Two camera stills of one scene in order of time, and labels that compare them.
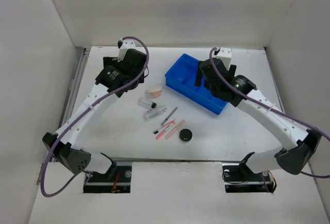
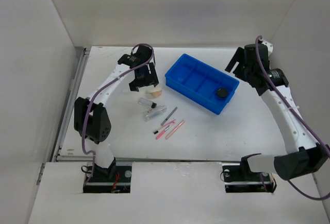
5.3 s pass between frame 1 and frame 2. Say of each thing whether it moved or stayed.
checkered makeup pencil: stayed
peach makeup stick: stayed
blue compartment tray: stayed
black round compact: moved
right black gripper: moved
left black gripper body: moved
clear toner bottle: stayed
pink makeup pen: stayed
